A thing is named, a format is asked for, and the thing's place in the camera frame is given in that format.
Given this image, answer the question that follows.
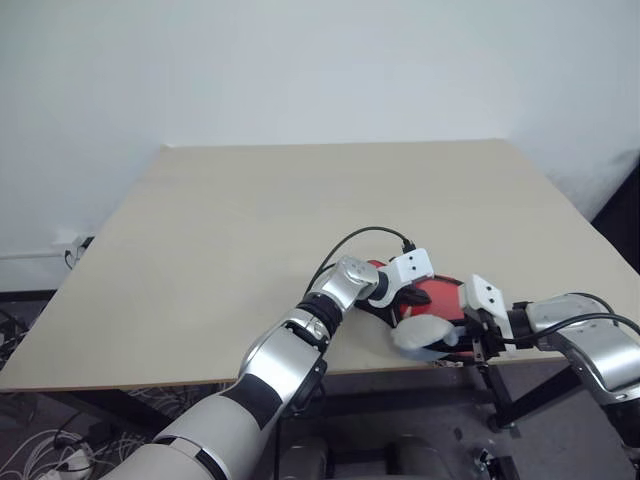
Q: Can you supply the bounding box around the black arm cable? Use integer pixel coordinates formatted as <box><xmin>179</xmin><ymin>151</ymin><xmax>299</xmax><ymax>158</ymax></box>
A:
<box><xmin>303</xmin><ymin>226</ymin><xmax>417</xmax><ymax>302</ymax></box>
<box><xmin>499</xmin><ymin>292</ymin><xmax>640</xmax><ymax>352</ymax></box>

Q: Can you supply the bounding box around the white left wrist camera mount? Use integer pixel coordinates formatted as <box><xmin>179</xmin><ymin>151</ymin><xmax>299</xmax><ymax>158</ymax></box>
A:
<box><xmin>386</xmin><ymin>248</ymin><xmax>435</xmax><ymax>302</ymax></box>

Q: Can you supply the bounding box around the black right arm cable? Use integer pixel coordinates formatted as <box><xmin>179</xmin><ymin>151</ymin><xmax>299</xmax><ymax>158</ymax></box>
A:
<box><xmin>499</xmin><ymin>292</ymin><xmax>640</xmax><ymax>352</ymax></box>

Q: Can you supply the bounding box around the dark rounded shape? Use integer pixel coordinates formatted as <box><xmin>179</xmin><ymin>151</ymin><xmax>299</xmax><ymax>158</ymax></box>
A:
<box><xmin>283</xmin><ymin>436</ymin><xmax>330</xmax><ymax>480</ymax></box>

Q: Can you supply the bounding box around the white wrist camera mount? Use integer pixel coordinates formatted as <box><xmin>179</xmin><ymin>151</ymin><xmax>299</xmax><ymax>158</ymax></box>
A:
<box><xmin>386</xmin><ymin>248</ymin><xmax>435</xmax><ymax>302</ymax></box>
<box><xmin>458</xmin><ymin>273</ymin><xmax>514</xmax><ymax>342</ymax></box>

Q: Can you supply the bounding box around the white power strip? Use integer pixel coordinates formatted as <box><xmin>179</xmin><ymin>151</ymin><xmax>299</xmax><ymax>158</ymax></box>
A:
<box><xmin>48</xmin><ymin>448</ymin><xmax>95</xmax><ymax>475</ymax></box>

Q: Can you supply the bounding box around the dark cabinet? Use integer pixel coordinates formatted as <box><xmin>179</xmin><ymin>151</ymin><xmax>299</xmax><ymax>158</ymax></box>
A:
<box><xmin>591</xmin><ymin>148</ymin><xmax>640</xmax><ymax>275</ymax></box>

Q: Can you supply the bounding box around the white wall socket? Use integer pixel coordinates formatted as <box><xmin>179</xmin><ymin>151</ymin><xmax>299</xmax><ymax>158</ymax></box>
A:
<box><xmin>52</xmin><ymin>228</ymin><xmax>96</xmax><ymax>267</ymax></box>

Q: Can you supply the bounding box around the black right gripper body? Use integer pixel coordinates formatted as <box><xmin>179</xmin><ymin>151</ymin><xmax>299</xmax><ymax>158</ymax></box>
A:
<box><xmin>464</xmin><ymin>307</ymin><xmax>507</xmax><ymax>360</ymax></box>

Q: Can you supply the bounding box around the white floor cable bundle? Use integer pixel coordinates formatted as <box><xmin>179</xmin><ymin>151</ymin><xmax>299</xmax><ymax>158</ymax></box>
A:
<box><xmin>0</xmin><ymin>389</ymin><xmax>156</xmax><ymax>480</ymax></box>

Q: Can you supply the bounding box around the red round object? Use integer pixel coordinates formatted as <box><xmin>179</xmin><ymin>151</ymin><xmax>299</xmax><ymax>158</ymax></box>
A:
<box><xmin>356</xmin><ymin>257</ymin><xmax>482</xmax><ymax>365</ymax></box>

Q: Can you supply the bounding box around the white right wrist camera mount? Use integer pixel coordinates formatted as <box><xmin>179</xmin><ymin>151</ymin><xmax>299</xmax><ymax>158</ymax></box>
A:
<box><xmin>458</xmin><ymin>273</ymin><xmax>514</xmax><ymax>342</ymax></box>

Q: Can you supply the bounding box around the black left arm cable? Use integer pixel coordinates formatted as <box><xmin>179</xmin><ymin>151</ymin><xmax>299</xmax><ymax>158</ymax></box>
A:
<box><xmin>303</xmin><ymin>226</ymin><xmax>417</xmax><ymax>302</ymax></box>

